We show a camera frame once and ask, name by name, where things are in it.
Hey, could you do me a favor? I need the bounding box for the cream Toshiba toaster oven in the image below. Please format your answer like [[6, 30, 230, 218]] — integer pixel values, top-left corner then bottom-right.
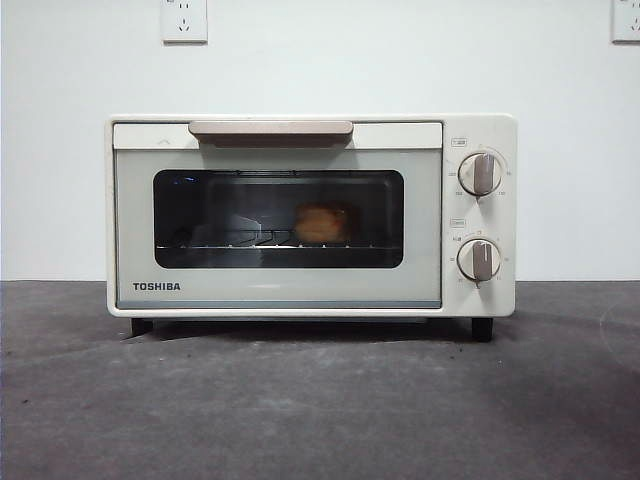
[[103, 113, 519, 343]]

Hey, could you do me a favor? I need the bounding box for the glass oven door with handle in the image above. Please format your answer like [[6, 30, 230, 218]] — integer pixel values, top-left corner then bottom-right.
[[112, 119, 445, 311]]

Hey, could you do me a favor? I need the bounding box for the white wall socket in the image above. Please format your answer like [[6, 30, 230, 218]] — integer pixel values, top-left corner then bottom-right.
[[610, 0, 640, 45], [160, 0, 209, 44]]

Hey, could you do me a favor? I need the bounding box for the orange-brown bread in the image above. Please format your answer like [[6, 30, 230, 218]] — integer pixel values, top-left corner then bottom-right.
[[292, 200, 362, 246]]

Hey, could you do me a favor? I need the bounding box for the cream oven knob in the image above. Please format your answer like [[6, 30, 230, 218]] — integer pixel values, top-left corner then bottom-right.
[[457, 238, 503, 282], [458, 152, 504, 196]]

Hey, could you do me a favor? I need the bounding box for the metal wire oven rack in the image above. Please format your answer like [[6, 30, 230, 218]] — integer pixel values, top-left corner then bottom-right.
[[155, 228, 381, 251]]

